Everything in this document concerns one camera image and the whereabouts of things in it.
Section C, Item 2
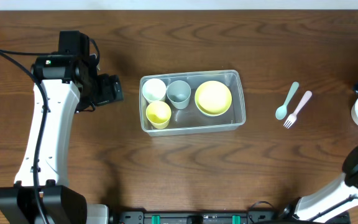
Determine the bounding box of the mint green plastic spoon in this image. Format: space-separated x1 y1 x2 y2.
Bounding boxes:
275 82 300 120

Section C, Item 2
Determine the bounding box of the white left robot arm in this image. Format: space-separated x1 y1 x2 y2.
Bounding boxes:
0 30 124 223

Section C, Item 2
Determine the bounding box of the white plastic cup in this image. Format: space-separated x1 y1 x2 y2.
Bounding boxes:
142 78 167 103

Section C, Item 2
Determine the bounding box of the grey plastic cup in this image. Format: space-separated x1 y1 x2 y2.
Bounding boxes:
167 80 191 110

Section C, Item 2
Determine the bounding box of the yellow plastic cup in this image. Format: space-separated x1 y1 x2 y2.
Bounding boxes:
146 101 172 129

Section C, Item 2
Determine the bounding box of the yellow plastic bowl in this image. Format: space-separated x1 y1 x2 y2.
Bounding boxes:
195 81 232 117

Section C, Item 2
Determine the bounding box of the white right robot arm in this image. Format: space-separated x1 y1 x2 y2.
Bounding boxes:
281 82 358 223

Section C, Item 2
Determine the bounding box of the clear plastic storage container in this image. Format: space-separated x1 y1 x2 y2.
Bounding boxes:
139 70 246 136

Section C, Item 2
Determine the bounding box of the pink plastic fork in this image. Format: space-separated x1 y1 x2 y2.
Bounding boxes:
283 91 313 129

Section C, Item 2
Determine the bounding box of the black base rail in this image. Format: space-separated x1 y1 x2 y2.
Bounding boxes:
107 199 350 224

